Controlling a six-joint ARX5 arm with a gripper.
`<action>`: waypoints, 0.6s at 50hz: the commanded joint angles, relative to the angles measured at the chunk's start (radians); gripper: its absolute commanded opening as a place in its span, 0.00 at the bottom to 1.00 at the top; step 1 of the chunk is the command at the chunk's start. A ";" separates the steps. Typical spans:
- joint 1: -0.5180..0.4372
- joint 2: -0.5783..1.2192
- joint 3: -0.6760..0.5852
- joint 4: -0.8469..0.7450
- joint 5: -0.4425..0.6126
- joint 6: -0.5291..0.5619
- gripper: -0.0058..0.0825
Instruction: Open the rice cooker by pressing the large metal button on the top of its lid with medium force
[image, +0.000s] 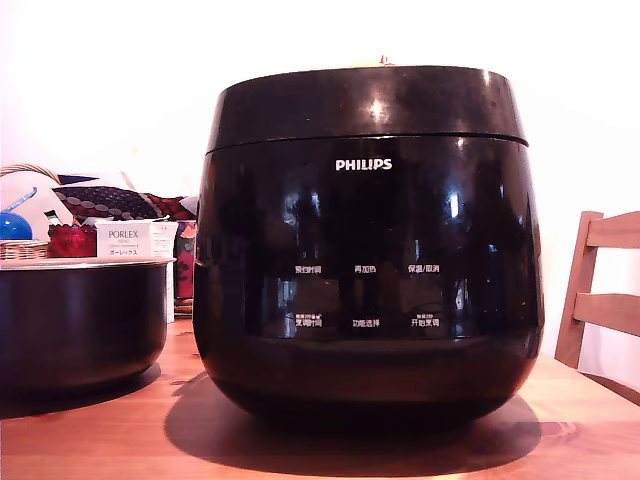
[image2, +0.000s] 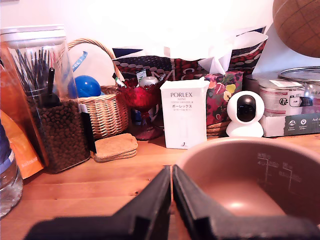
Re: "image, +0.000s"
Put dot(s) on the white cloth with blue print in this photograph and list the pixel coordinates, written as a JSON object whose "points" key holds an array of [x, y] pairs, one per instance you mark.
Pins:
{"points": [[42, 197]]}

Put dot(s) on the white Porlex box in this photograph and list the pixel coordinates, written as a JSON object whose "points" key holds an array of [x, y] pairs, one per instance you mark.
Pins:
{"points": [[123, 240]]}

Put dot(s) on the dark patterned cushion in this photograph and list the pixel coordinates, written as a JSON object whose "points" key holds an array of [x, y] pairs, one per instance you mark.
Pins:
{"points": [[110, 202]]}

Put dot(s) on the black Philips rice cooker body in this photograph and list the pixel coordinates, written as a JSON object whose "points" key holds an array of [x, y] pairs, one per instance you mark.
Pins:
{"points": [[365, 225]]}

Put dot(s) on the black rice cooker lid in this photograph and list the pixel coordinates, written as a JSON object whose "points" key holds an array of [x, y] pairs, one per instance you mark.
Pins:
{"points": [[365, 102]]}

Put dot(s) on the wooden chair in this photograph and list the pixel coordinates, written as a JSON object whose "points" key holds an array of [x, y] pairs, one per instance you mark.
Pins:
{"points": [[580, 280]]}

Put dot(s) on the red frilled pouch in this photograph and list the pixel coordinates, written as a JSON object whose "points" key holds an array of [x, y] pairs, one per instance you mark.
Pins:
{"points": [[70, 242]]}

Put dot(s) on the tall white printed box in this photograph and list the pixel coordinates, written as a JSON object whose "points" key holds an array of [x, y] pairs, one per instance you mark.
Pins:
{"points": [[165, 240]]}

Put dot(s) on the wicker basket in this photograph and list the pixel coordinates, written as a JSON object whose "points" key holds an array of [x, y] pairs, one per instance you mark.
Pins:
{"points": [[22, 249]]}

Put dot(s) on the red floral box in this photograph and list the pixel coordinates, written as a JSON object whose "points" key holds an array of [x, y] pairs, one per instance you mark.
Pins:
{"points": [[185, 265]]}

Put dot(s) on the black inner cooking pot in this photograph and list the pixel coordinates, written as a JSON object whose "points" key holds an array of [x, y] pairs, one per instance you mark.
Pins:
{"points": [[75, 320]]}

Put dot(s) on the blue ball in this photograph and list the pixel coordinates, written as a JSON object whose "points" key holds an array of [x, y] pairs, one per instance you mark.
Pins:
{"points": [[14, 226]]}

